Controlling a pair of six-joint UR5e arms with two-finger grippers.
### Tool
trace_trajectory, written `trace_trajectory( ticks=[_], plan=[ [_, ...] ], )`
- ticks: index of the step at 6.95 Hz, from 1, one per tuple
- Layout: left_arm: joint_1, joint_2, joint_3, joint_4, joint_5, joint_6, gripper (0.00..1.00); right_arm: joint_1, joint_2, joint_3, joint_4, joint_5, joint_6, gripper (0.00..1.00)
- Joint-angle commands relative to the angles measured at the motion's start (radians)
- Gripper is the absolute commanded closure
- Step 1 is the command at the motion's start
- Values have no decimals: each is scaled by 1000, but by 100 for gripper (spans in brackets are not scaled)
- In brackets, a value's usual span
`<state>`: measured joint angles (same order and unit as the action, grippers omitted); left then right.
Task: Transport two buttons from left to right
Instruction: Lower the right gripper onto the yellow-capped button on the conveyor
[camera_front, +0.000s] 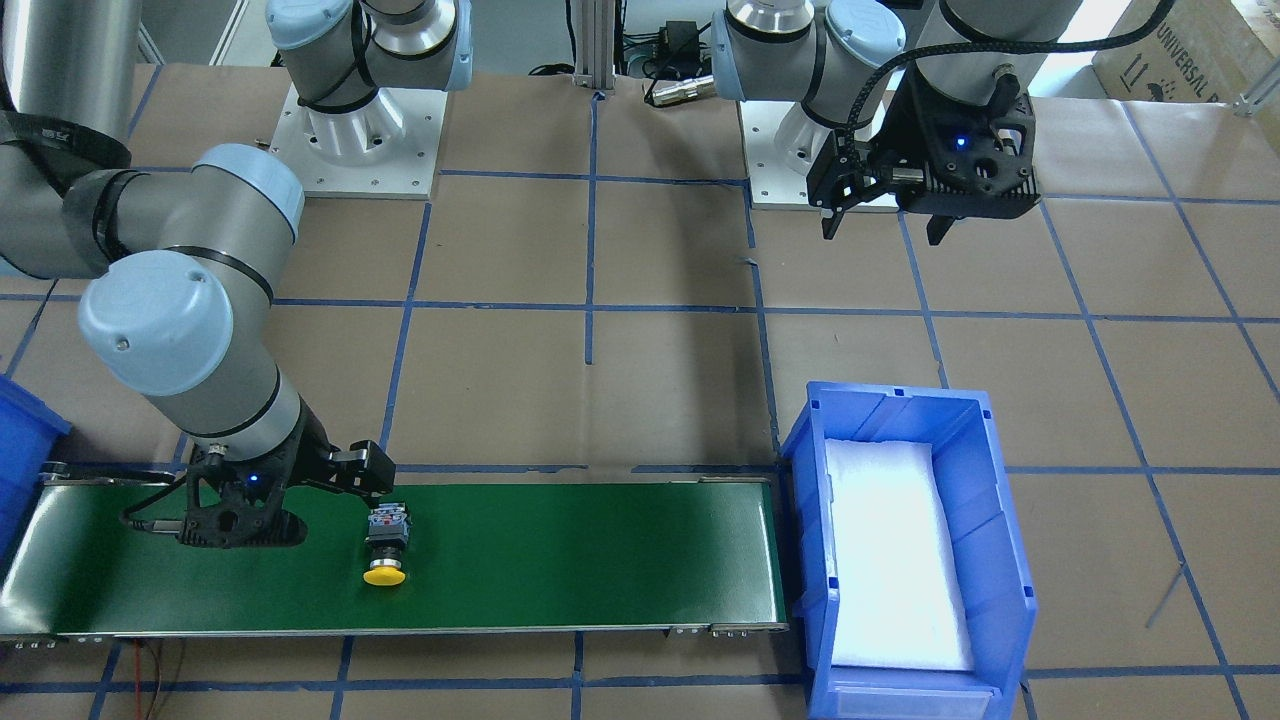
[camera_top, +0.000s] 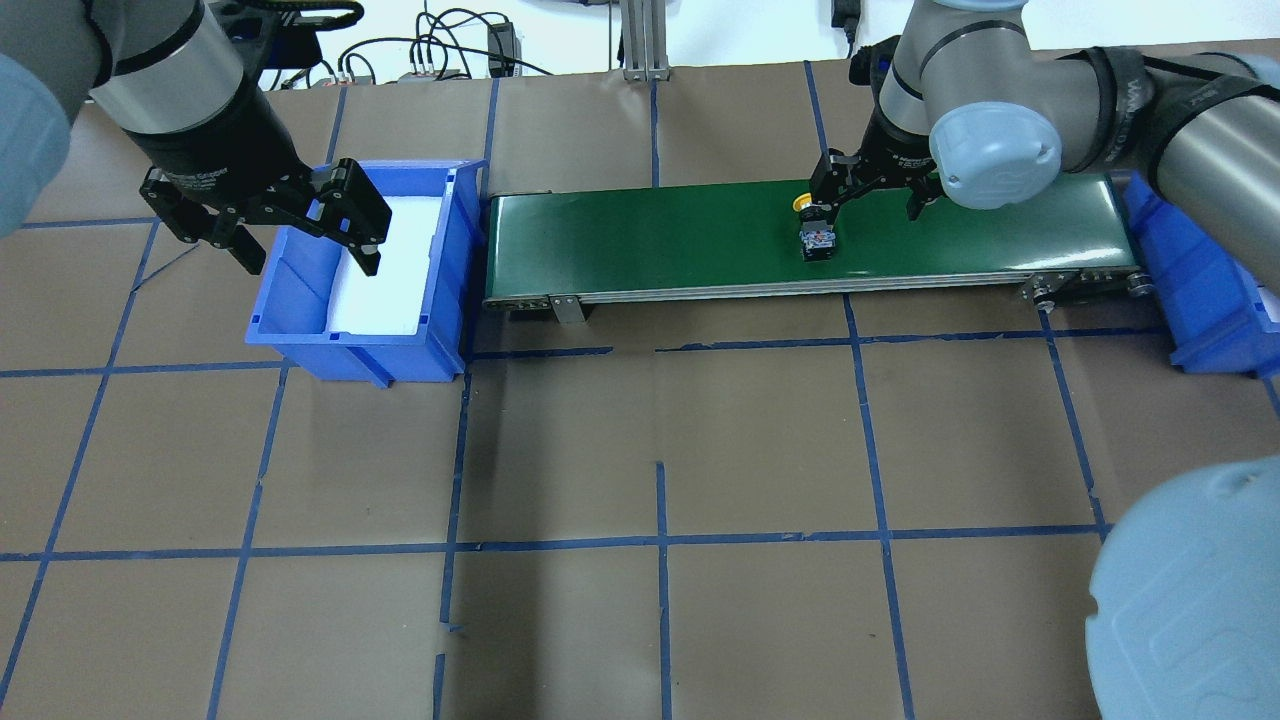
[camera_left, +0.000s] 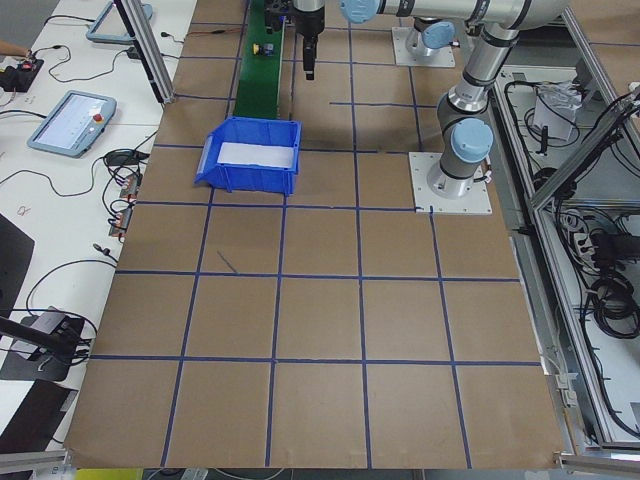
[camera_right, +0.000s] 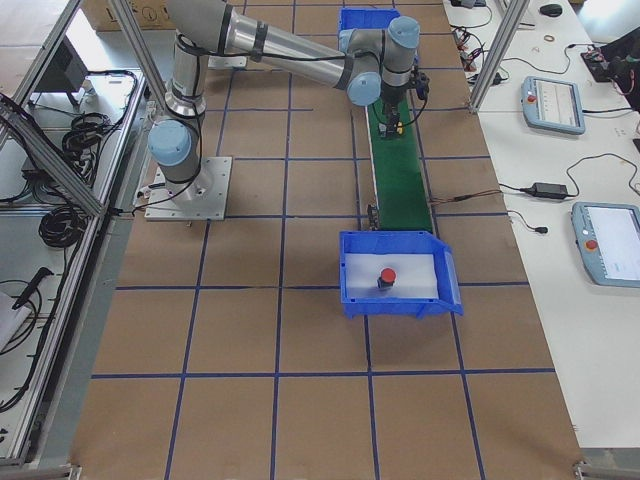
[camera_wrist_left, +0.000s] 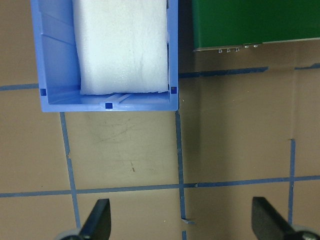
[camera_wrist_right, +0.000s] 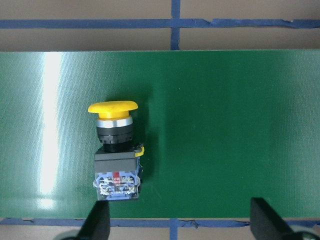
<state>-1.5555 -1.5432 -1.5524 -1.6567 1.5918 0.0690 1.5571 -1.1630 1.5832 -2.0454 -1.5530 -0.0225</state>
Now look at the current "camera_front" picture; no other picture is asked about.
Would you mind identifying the yellow push button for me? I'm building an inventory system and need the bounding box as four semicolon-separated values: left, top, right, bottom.
362;502;412;587

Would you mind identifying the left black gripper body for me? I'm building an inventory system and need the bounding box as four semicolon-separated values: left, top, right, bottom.
806;129;899;213

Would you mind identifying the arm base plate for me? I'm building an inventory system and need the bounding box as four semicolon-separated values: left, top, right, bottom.
739;97;901;213
269;87;451;201

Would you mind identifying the white foam pad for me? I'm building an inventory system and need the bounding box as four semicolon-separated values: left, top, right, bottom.
826;439;975;673

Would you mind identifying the cardboard box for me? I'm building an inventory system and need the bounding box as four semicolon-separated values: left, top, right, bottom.
1092;1;1279;105

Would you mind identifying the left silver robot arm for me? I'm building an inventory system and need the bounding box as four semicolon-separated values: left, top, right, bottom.
710;1;1079;245

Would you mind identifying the aluminium frame post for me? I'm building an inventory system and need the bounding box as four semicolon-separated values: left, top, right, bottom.
566;1;625;96

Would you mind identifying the blue plastic bin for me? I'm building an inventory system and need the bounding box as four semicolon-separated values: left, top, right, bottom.
1;375;72;575
783;380;1037;719

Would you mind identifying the black power adapter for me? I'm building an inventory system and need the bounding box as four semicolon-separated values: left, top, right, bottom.
655;20;701;65

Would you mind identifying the green conveyor belt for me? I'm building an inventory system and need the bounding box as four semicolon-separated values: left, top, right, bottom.
3;480;788;641

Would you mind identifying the red black wire pair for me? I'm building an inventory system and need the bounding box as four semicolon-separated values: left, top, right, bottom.
125;641;191;720

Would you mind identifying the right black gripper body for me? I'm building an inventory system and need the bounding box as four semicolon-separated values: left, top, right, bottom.
291;410;396;496

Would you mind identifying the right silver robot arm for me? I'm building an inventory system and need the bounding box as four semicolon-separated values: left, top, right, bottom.
1;1;396;507

